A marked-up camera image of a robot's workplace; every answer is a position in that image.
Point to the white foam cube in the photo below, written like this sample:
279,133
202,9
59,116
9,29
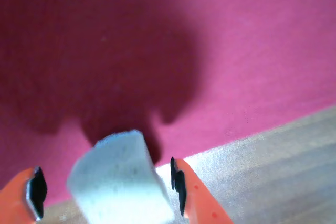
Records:
118,179

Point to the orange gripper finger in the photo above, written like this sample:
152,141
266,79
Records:
15,197
195,192

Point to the dark red cloth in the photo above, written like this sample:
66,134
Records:
236,37

